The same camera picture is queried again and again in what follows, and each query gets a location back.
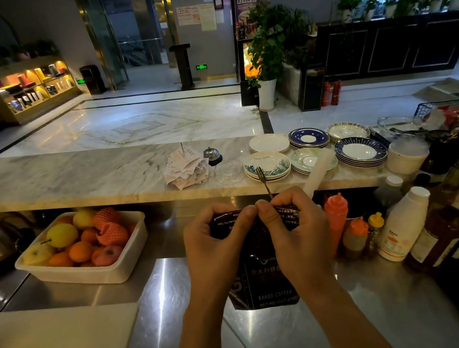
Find person's left hand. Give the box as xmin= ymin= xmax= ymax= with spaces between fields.
xmin=177 ymin=197 xmax=271 ymax=312

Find person's right hand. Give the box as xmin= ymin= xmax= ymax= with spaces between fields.
xmin=254 ymin=182 xmax=341 ymax=304

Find black coffee bean bag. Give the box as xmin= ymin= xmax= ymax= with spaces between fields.
xmin=207 ymin=200 xmax=314 ymax=315

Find person's right forearm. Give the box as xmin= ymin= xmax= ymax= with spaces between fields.
xmin=300 ymin=271 xmax=399 ymax=348

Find metal fork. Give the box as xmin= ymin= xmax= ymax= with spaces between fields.
xmin=255 ymin=164 xmax=275 ymax=201

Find leaf print plate stack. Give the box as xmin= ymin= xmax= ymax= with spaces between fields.
xmin=241 ymin=147 xmax=294 ymax=186

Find clear glass dish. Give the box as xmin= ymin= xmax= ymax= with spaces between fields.
xmin=213 ymin=159 xmax=246 ymax=181

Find tall orange squeeze bottle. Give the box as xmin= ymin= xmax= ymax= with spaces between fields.
xmin=322 ymin=191 xmax=356 ymax=259

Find pale green plate stack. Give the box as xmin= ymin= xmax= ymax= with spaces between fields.
xmin=288 ymin=143 xmax=340 ymax=178

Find silver call bell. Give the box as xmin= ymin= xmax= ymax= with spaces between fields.
xmin=202 ymin=145 xmax=225 ymax=168

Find plain white plate stack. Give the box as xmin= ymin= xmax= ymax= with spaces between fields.
xmin=247 ymin=130 xmax=291 ymax=158

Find receipts on metal spike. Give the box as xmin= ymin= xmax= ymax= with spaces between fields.
xmin=159 ymin=139 xmax=213 ymax=193

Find blue rimmed plate stack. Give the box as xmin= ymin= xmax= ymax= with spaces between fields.
xmin=287 ymin=124 xmax=332 ymax=153

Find small orange squeeze bottle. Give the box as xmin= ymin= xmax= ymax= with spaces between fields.
xmin=338 ymin=216 xmax=374 ymax=261

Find yellow capped bottle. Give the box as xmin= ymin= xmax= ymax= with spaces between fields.
xmin=362 ymin=211 xmax=390 ymax=256

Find blue striped plate stack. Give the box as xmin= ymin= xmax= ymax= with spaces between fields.
xmin=333 ymin=132 xmax=390 ymax=173

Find gold patterned plate stack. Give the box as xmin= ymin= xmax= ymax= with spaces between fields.
xmin=326 ymin=118 xmax=372 ymax=145

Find white plant pot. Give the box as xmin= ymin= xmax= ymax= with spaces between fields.
xmin=255 ymin=78 xmax=282 ymax=113

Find clear bottle with white cap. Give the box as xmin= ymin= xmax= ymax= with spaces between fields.
xmin=371 ymin=173 xmax=408 ymax=211

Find fruit in orange foam net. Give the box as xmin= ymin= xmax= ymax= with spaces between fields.
xmin=94 ymin=219 xmax=132 ymax=250
xmin=91 ymin=205 xmax=125 ymax=231

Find white plastic bottle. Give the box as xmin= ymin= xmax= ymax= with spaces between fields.
xmin=369 ymin=184 xmax=440 ymax=265

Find red fire extinguisher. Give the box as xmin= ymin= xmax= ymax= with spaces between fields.
xmin=318 ymin=81 xmax=334 ymax=108
xmin=327 ymin=79 xmax=345 ymax=107

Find black square bin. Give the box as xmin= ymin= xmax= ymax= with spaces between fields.
xmin=293 ymin=63 xmax=331 ymax=113

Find red apple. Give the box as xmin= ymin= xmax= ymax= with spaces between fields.
xmin=90 ymin=243 xmax=126 ymax=269

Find white round container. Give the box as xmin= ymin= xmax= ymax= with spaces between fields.
xmin=382 ymin=134 xmax=434 ymax=178

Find white plastic fruit tub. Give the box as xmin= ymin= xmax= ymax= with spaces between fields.
xmin=8 ymin=200 xmax=155 ymax=299

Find yellow apple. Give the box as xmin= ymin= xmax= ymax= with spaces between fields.
xmin=71 ymin=207 xmax=100 ymax=232
xmin=44 ymin=221 xmax=81 ymax=250

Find clear glass bowl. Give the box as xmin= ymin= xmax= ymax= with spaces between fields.
xmin=375 ymin=111 xmax=424 ymax=137

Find large green potted plant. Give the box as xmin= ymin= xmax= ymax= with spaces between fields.
xmin=236 ymin=0 xmax=321 ymax=91

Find brown syrup bottle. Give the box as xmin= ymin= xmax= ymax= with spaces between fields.
xmin=392 ymin=178 xmax=459 ymax=278

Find black trash bin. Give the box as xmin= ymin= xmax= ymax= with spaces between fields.
xmin=79 ymin=63 xmax=107 ymax=97

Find pale green apple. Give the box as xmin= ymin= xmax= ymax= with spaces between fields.
xmin=20 ymin=241 xmax=57 ymax=268

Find black long cabinet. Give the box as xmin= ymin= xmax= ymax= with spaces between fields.
xmin=311 ymin=4 xmax=459 ymax=89

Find purple advertising banner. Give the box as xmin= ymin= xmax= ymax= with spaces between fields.
xmin=231 ymin=0 xmax=268 ymax=39

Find glass entrance door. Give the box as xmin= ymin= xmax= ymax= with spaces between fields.
xmin=74 ymin=0 xmax=184 ymax=95

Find lit wooden display shelf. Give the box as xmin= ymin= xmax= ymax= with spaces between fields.
xmin=0 ymin=51 xmax=86 ymax=128

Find black pedestal stand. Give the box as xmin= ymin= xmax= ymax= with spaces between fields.
xmin=168 ymin=43 xmax=198 ymax=92

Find paper notices on wall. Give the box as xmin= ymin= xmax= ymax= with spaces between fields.
xmin=175 ymin=1 xmax=219 ymax=37

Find black wire basket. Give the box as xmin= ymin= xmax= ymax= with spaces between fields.
xmin=411 ymin=97 xmax=459 ymax=133

